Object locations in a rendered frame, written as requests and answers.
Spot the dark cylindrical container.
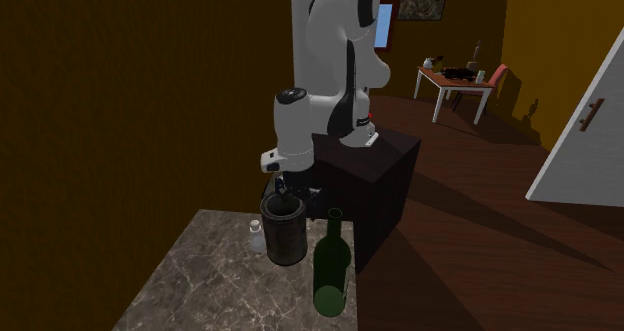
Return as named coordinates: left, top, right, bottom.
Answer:
left=259, top=191, right=309, bottom=267

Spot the small clear bottle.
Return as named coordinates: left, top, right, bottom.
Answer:
left=248, top=219, right=268, bottom=254

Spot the dark robot stand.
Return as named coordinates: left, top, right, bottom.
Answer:
left=305, top=126, right=422, bottom=276

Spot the green glass bottle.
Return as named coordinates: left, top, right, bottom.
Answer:
left=312, top=207, right=353, bottom=319

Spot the red framed window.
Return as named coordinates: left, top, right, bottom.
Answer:
left=373, top=0, right=400, bottom=54

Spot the white table with red top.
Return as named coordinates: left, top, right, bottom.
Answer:
left=413, top=39, right=496, bottom=126

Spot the red chair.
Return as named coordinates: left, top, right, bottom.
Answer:
left=450, top=63, right=510, bottom=114

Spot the dark framed wall picture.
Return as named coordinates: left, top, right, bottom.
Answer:
left=396, top=0, right=451, bottom=22

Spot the white door with handle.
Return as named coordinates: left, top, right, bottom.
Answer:
left=525, top=26, right=624, bottom=208

